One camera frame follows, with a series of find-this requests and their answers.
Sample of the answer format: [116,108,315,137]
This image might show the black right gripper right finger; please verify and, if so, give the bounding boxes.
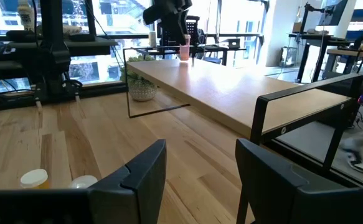
[234,138,363,224]

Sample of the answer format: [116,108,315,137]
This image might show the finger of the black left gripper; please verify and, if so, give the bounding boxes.
[161,12,189,47]

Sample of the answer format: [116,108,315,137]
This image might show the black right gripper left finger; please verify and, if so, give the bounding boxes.
[0,139,167,224]

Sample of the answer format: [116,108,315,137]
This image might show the pink translucent medicine bottle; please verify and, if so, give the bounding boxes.
[179,34,191,62]

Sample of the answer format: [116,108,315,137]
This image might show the clear white pill bottles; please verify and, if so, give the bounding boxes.
[68,174,98,190]

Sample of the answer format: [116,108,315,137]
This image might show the orange medicine bottle white cap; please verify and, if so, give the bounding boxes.
[19,169,50,190]

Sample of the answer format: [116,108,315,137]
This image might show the monitor on arm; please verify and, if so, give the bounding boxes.
[318,0,349,27]

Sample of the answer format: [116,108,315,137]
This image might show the white cylinder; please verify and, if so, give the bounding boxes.
[148,30,158,47]

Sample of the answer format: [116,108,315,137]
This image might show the black office chair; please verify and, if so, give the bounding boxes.
[186,15,200,47]

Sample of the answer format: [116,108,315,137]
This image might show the black background desk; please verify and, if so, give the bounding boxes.
[136,45,247,67]

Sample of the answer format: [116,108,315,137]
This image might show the green plant in white pot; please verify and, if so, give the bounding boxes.
[120,55,159,102]

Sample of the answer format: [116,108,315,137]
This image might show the person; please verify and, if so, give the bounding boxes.
[339,123,363,174]

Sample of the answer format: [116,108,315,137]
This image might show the dark grey desk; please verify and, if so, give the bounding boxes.
[0,29,120,82]

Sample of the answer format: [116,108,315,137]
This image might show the black standing desk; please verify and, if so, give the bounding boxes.
[288,32,352,83]

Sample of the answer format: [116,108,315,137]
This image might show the white pump bottle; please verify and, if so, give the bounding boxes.
[16,0,35,32]

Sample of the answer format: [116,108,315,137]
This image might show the wooden background table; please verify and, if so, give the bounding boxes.
[324,46,363,75]

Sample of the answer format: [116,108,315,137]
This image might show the wooden shelf black metal frame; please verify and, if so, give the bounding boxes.
[122,45,363,175]

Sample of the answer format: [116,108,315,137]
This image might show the black aluminium mounting frame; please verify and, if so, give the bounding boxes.
[0,81,128,113]

